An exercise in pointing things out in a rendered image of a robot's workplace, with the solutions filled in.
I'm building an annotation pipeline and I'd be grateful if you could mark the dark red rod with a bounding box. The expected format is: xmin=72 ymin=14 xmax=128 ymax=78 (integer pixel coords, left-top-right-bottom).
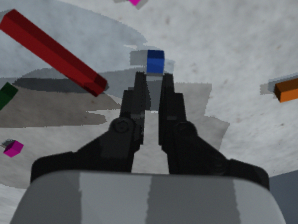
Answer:
xmin=0 ymin=9 xmax=107 ymax=97

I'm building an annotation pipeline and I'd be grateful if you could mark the green rod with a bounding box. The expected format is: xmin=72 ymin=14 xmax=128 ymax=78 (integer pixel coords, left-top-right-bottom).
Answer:
xmin=0 ymin=83 xmax=18 ymax=110

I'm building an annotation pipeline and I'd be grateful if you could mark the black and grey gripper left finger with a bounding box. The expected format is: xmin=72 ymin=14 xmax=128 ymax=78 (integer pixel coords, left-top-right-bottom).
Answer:
xmin=30 ymin=72 xmax=146 ymax=184

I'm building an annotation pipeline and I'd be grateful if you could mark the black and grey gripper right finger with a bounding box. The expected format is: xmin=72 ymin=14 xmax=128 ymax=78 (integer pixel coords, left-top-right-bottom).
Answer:
xmin=158 ymin=74 xmax=270 ymax=191

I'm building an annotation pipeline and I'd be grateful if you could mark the small magenta block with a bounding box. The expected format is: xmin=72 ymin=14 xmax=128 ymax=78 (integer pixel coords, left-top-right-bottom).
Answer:
xmin=129 ymin=0 xmax=140 ymax=6
xmin=3 ymin=141 xmax=24 ymax=157

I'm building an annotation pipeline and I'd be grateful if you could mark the small blue block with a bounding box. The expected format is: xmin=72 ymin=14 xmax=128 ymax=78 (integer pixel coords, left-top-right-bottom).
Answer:
xmin=147 ymin=50 xmax=164 ymax=73

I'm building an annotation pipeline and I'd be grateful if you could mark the orange rod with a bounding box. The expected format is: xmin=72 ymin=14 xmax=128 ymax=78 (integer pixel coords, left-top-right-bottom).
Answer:
xmin=275 ymin=78 xmax=298 ymax=103

